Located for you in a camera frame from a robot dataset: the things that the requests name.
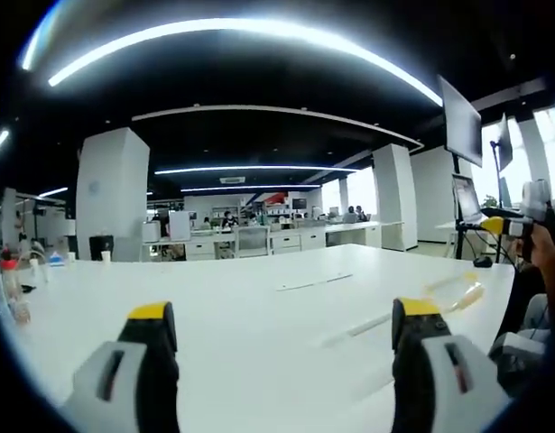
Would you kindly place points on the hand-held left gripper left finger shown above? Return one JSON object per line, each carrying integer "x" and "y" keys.
{"x": 123, "y": 397}

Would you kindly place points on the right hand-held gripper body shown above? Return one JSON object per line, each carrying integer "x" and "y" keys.
{"x": 534, "y": 200}

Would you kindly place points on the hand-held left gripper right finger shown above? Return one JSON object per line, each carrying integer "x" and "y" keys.
{"x": 435, "y": 388}

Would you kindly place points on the blue tissue box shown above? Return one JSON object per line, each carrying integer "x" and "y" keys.
{"x": 56, "y": 260}

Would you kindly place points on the person's right hand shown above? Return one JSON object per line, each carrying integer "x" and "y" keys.
{"x": 545, "y": 252}

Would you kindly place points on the black monitor stand pole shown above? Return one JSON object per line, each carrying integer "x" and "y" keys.
{"x": 459, "y": 216}

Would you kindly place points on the open laptop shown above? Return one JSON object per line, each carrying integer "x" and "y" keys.
{"x": 468, "y": 198}

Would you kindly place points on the black computer mouse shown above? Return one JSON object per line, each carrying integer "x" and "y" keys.
{"x": 483, "y": 261}

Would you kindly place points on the small black monitor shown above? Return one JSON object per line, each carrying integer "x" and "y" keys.
{"x": 505, "y": 142}

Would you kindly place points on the person's grey clothing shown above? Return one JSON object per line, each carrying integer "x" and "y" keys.
{"x": 536, "y": 311}

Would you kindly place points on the white square pillar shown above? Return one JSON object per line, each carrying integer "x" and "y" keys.
{"x": 394, "y": 196}
{"x": 112, "y": 194}

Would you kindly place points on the large black monitor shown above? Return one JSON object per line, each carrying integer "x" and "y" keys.
{"x": 462, "y": 122}

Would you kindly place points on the white paper cup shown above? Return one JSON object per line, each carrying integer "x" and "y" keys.
{"x": 105, "y": 257}

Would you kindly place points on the black office chair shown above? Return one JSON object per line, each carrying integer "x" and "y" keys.
{"x": 101, "y": 248}

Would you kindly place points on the red-capped clear bottle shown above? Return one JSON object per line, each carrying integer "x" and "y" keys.
{"x": 8, "y": 277}

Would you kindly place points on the grey mesh office chair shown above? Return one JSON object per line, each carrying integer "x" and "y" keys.
{"x": 252, "y": 241}

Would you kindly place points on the white office desk row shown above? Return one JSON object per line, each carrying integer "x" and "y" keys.
{"x": 277, "y": 236}

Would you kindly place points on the long ceiling light strip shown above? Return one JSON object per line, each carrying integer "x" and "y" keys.
{"x": 241, "y": 34}

